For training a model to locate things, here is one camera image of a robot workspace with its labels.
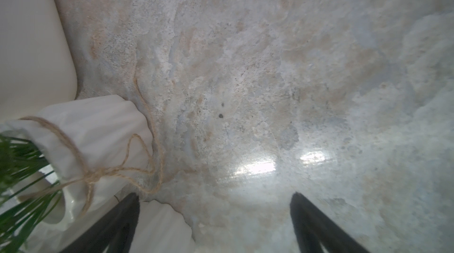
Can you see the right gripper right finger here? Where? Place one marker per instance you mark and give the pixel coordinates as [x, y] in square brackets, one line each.
[315, 232]

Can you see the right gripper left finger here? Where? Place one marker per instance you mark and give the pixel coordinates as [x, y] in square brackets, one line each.
[113, 233]

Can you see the potted gypsophila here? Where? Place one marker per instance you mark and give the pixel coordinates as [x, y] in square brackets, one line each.
[64, 165]

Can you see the cream plastic storage box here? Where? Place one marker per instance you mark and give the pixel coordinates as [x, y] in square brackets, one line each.
[37, 69]

